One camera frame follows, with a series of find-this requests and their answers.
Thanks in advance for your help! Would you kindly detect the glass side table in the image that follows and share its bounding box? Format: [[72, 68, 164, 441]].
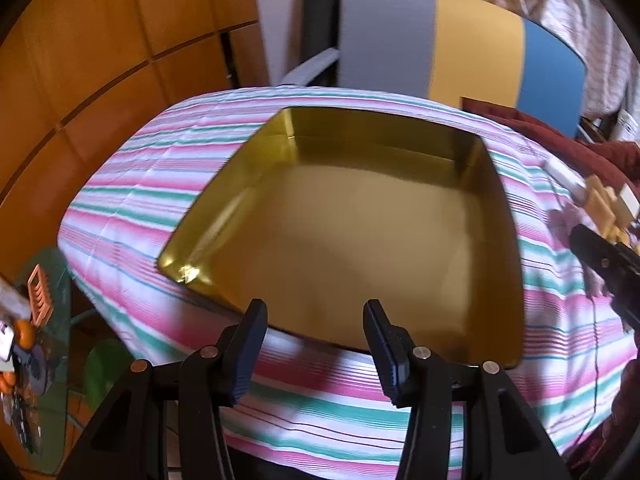
[[0, 247, 73, 476]]

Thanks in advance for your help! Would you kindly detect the wooden wardrobe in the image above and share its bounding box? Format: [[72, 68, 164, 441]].
[[0, 0, 271, 281]]

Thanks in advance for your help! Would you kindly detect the orange slatted holder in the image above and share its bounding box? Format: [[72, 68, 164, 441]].
[[27, 265, 55, 325]]

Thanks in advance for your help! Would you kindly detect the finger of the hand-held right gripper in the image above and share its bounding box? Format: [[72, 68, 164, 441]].
[[570, 224, 640, 331]]

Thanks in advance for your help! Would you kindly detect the green stool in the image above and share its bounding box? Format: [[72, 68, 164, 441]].
[[82, 337, 136, 411]]

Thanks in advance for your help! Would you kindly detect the orange fruit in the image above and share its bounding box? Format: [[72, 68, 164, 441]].
[[12, 321, 37, 350]]

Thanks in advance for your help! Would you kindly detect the black upright post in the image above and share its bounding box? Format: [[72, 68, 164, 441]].
[[300, 0, 346, 86]]

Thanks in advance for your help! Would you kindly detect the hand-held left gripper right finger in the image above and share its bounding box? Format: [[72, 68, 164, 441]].
[[363, 299, 573, 480]]

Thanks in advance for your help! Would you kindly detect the grey yellow blue chair backrest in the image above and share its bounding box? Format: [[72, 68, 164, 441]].
[[337, 0, 587, 138]]

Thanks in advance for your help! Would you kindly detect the brown padded jacket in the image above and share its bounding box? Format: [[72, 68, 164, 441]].
[[462, 96, 640, 183]]

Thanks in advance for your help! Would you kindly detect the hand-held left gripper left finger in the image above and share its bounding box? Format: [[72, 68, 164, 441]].
[[57, 299, 268, 480]]

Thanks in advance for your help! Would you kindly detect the pale hanging cloth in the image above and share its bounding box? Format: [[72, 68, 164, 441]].
[[470, 0, 640, 116]]

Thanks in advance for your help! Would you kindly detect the striped bedsheet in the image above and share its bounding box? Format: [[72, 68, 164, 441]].
[[57, 86, 640, 471]]

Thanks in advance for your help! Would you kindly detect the grey metal tube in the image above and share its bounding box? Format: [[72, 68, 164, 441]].
[[277, 47, 341, 86]]

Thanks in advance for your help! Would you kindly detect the maroon gold-lined tin container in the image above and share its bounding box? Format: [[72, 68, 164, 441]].
[[157, 106, 526, 370]]

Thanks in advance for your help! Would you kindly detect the white sponge block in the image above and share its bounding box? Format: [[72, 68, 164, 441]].
[[545, 157, 587, 197]]

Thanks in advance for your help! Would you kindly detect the thin cable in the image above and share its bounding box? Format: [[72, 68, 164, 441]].
[[572, 292, 601, 448]]

